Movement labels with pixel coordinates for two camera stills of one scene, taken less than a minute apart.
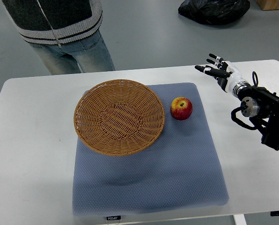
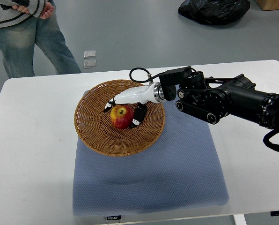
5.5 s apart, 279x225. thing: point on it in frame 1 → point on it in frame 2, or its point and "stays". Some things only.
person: [65, 34] → [17, 26]
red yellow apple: [181, 108] → [122, 116]
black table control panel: [111, 218] stays
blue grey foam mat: [181, 169] stays
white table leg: [239, 219] stays
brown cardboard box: [266, 5] stays
